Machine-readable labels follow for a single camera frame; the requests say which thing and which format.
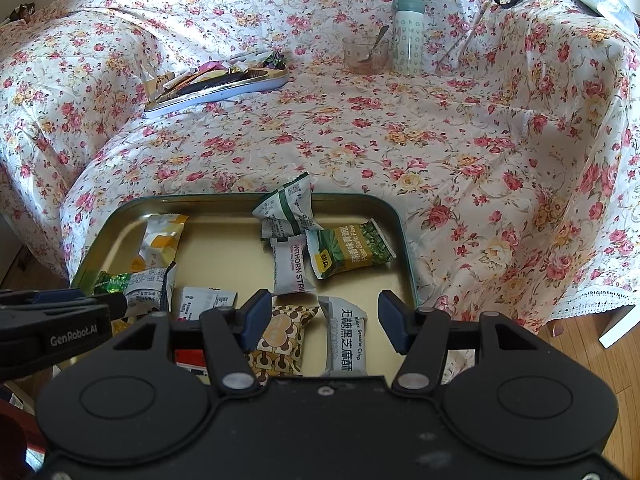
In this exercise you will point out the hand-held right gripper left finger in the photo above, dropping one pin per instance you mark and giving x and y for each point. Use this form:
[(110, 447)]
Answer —
[(256, 317)]

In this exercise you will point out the thin metal tongs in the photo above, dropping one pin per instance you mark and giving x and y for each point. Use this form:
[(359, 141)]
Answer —
[(460, 42)]

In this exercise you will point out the clear glass cup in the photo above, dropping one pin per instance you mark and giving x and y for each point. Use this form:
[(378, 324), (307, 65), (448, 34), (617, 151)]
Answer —
[(355, 57)]

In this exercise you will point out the dark green snack packet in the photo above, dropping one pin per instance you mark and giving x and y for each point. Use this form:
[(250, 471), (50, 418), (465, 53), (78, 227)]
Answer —
[(112, 284)]

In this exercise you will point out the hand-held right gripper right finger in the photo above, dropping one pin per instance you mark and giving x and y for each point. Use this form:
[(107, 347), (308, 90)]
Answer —
[(392, 321)]

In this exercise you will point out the metal spoon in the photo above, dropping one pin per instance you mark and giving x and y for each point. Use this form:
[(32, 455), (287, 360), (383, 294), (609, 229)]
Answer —
[(380, 40)]

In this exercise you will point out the small white snack packet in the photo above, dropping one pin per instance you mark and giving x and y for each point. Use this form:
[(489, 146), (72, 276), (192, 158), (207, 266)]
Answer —
[(292, 265)]

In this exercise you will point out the green yellow snack packet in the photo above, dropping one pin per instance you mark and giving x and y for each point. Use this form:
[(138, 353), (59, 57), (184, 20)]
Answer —
[(350, 250)]

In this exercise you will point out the pile of assorted snack packets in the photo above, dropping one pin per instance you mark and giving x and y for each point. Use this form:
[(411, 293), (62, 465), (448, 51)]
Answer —
[(215, 72)]

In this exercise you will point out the blue rimmed snack tin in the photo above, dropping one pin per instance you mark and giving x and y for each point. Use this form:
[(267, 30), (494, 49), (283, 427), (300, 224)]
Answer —
[(220, 94)]

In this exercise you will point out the small brown object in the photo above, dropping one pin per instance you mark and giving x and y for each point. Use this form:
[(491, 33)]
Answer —
[(24, 11)]

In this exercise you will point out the pale green water bottle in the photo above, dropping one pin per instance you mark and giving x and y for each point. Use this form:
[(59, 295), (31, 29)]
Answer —
[(409, 35)]

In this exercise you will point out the grey silver snack packet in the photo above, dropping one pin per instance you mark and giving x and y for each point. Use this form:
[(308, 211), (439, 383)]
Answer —
[(345, 335)]

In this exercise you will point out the gold rectangular tin tray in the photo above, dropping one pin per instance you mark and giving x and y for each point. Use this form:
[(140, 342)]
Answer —
[(230, 240)]

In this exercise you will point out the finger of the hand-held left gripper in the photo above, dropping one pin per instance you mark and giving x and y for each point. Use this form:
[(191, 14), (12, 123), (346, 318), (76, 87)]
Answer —
[(60, 300)]

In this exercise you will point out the white furniture panel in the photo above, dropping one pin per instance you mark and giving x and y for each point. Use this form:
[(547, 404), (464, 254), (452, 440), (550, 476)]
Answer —
[(622, 330)]

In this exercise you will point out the brown patterned snack packet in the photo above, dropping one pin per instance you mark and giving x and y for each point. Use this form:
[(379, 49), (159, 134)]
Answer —
[(282, 340)]

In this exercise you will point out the green white snack packet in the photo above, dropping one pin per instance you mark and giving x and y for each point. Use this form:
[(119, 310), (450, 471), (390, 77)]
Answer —
[(285, 205)]

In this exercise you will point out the yellow white snack packet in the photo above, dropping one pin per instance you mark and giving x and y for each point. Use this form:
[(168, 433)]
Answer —
[(160, 242)]

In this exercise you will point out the white red snack packet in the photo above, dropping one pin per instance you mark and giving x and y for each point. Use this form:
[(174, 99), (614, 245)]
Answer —
[(200, 302)]

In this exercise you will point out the black white snack packet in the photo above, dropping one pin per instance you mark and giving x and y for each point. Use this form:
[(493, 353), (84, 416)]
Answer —
[(145, 285)]

